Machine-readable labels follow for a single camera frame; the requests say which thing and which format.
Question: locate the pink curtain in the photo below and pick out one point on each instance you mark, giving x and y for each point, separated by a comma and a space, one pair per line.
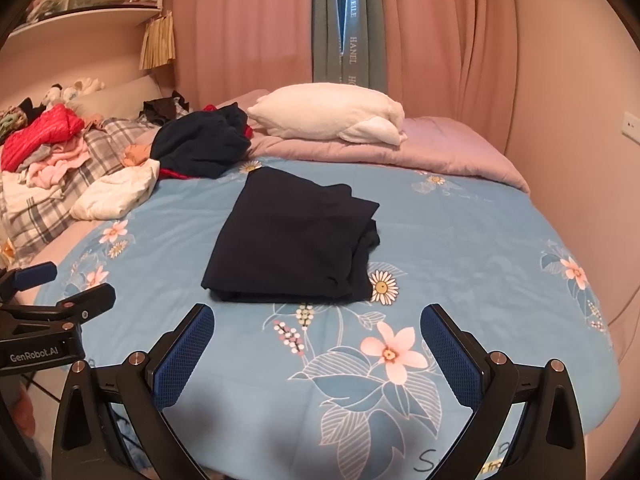
240, 25
440, 35

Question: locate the black garment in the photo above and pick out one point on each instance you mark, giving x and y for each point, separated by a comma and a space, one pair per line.
160, 107

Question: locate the navy zip jacket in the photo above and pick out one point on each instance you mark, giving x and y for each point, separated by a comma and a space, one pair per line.
290, 240

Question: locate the dark blue red-lined garment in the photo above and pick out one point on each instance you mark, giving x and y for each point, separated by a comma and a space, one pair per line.
200, 145

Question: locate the green patterned cloth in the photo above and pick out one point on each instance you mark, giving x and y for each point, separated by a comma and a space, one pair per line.
12, 120

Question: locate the beige headboard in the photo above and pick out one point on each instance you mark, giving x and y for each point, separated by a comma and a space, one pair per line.
125, 95

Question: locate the orange cloth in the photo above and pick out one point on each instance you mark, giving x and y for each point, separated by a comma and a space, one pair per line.
22, 407

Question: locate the blue floral bed sheet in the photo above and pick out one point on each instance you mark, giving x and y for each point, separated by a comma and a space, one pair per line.
475, 260

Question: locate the grey-green curtain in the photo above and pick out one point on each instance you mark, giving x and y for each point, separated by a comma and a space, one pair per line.
327, 20

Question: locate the pile of pink clothes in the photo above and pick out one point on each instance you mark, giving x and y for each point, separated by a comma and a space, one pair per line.
55, 165

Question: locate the plaid blanket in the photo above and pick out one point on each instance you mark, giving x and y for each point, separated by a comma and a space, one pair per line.
35, 220

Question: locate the white garment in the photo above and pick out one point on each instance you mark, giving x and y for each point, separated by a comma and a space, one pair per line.
115, 192

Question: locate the pink quilt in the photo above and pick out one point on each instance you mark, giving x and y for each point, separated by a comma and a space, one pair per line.
450, 150

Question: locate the white wall socket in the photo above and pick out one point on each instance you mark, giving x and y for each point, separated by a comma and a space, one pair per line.
631, 126

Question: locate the beige tassel fringe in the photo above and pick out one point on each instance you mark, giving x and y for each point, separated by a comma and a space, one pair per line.
157, 42

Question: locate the white fluffy pillow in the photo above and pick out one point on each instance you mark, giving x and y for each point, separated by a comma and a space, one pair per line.
320, 110

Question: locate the peach garment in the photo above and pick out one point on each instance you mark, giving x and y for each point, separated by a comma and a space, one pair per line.
137, 155

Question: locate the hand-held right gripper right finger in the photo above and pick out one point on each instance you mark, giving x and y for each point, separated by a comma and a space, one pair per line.
450, 355

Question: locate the white clothes on headboard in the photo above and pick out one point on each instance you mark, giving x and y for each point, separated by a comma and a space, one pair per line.
75, 89

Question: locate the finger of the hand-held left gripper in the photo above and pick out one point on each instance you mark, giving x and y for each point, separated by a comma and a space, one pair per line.
35, 274
90, 300

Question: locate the red padded jacket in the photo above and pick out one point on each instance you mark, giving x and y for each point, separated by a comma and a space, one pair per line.
45, 132

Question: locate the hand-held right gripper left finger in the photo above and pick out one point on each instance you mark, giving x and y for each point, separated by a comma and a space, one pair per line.
182, 355

